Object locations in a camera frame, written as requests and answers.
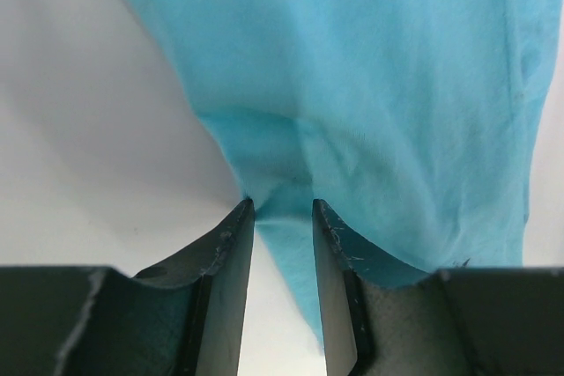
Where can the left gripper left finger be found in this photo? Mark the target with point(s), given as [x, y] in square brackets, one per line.
[181, 316]

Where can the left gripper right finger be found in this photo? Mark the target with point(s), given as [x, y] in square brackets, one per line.
[381, 316]

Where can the light teal polo shirt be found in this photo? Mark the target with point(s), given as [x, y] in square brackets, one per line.
[415, 120]

